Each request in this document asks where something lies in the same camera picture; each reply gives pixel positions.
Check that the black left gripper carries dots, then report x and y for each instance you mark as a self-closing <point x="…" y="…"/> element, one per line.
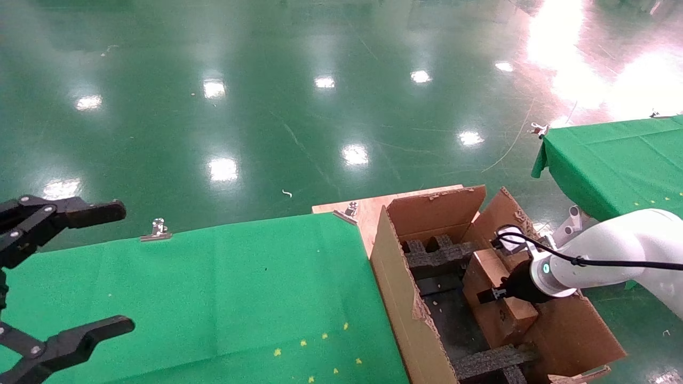
<point x="2" y="290"/>

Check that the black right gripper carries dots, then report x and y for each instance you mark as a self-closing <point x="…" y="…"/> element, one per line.
<point x="522" y="288"/>

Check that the small cardboard box with hole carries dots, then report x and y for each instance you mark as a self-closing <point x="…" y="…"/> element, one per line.
<point x="501" y="320"/>

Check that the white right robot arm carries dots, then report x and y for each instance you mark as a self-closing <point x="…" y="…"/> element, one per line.
<point x="613" y="245"/>

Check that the large open cardboard carton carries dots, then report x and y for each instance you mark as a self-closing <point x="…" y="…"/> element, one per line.
<point x="565" y="330"/>

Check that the black foam bottom sheet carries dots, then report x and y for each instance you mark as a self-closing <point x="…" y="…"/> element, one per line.
<point x="448" y="325"/>

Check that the black foam insert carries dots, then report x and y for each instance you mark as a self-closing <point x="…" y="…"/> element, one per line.
<point x="437" y="258"/>
<point x="491" y="362"/>

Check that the white table leg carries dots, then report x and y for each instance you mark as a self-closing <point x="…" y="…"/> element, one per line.
<point x="573" y="218"/>

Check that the green tablecloth with yellow specks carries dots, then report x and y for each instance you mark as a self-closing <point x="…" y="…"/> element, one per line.
<point x="213" y="298"/>

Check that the green cloth on side table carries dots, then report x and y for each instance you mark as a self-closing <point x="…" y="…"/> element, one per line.
<point x="613" y="165"/>

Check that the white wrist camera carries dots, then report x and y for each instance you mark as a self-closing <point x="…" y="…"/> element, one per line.
<point x="509" y="234"/>

